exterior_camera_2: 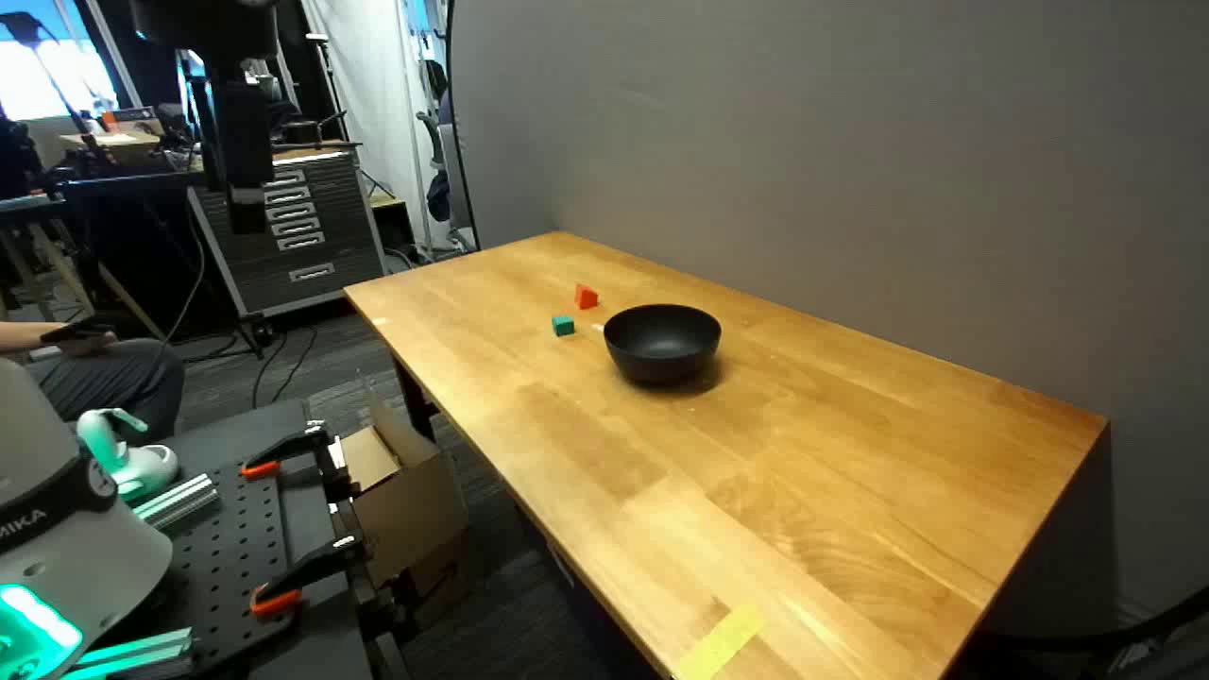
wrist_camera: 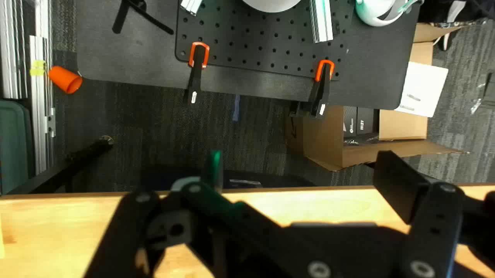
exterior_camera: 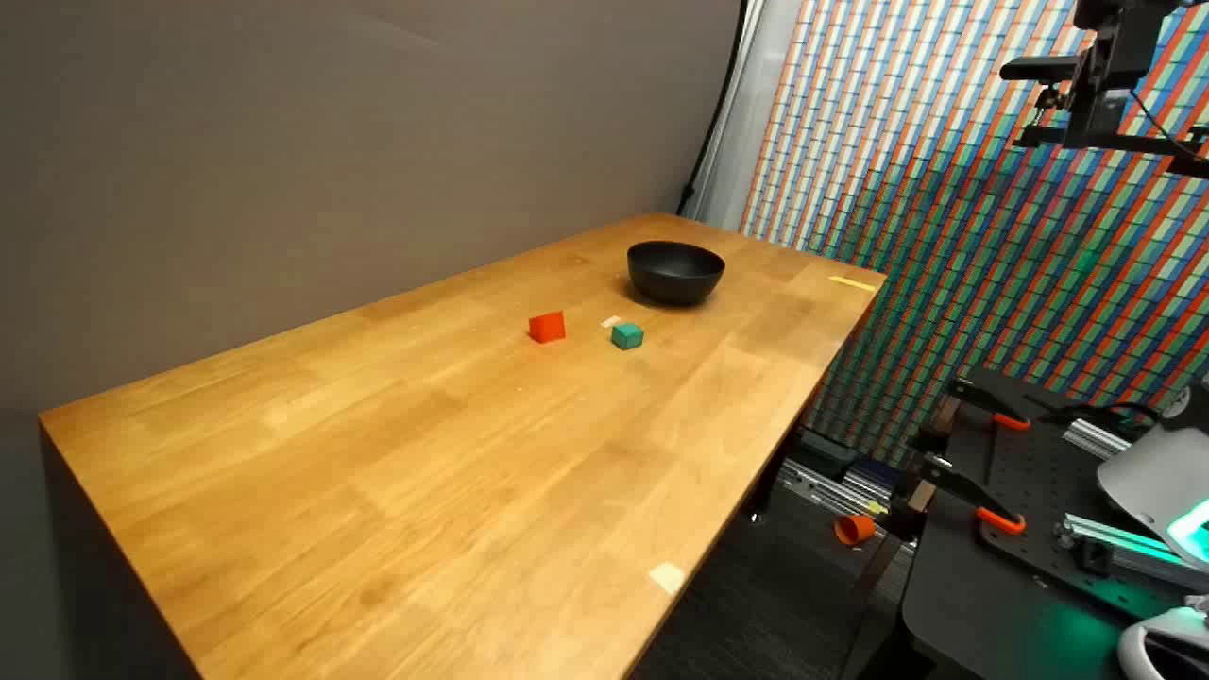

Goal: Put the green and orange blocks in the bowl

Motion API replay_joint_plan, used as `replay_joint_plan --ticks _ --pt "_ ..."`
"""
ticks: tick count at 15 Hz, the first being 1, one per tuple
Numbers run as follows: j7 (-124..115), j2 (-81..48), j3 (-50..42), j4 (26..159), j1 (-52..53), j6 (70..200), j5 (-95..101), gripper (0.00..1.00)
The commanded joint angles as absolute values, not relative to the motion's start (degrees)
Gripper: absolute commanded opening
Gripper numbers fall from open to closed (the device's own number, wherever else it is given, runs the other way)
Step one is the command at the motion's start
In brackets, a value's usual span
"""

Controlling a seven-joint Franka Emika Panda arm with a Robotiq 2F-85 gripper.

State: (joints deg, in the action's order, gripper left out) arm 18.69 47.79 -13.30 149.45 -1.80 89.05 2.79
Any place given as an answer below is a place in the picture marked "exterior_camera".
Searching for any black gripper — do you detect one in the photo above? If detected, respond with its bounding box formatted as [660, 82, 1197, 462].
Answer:
[1069, 0, 1185, 145]

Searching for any white tape patch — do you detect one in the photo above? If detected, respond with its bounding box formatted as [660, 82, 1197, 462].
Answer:
[645, 558, 693, 602]

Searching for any white teal handle device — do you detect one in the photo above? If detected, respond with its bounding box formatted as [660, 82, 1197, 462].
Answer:
[1113, 602, 1209, 680]

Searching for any orange block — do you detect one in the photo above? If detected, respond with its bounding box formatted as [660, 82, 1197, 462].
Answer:
[525, 307, 571, 349]

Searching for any black bar-shaped camera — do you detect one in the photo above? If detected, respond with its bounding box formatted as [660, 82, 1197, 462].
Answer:
[996, 54, 1087, 88]

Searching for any orange clamp knob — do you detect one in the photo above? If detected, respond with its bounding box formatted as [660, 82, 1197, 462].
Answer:
[833, 505, 889, 550]

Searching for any black bowl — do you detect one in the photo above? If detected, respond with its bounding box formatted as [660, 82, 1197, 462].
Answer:
[624, 239, 729, 311]

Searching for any aluminium extrusion rail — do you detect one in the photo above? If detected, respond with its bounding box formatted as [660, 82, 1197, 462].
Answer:
[1055, 505, 1209, 593]
[1057, 417, 1139, 462]

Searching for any multicolour checkered backdrop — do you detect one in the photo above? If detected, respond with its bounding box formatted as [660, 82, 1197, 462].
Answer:
[689, 0, 1209, 470]

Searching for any black wall cable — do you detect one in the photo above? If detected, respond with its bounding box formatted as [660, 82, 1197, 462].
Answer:
[671, 0, 754, 218]

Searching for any black perforated breadboard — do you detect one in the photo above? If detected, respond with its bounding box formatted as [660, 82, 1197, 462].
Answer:
[896, 365, 1209, 680]

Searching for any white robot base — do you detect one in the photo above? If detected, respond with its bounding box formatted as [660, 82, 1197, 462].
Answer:
[1092, 422, 1209, 570]

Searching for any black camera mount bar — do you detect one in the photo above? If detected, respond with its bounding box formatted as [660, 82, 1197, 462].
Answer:
[1010, 77, 1209, 182]

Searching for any black clamp orange handle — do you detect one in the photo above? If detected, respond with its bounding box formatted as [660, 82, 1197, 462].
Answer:
[903, 452, 1032, 543]
[937, 375, 1039, 442]

